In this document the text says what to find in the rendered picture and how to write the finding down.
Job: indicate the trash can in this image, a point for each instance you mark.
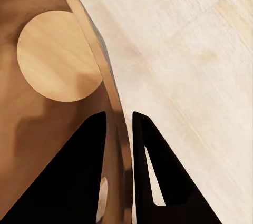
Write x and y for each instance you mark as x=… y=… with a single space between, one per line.
x=55 y=72

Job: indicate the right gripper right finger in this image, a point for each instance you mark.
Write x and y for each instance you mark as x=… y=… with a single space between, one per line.
x=185 y=204

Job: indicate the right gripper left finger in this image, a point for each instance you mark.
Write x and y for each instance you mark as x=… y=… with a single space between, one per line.
x=67 y=190

